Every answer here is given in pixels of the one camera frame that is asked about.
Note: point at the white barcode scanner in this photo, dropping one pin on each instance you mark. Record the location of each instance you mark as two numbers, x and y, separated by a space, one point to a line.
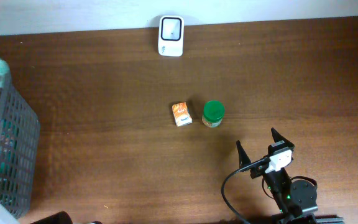
171 36

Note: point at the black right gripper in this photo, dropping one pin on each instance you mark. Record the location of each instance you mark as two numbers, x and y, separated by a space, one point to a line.
242 157

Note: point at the grey plastic mesh basket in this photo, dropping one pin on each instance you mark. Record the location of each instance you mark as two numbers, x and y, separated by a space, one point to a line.
19 138

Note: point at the orange tissue packet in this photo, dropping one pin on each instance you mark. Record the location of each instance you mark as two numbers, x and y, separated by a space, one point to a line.
181 114

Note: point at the green lid jar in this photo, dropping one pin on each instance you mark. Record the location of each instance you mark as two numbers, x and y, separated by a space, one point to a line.
213 113

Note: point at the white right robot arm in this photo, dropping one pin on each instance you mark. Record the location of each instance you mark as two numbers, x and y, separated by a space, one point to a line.
295 196

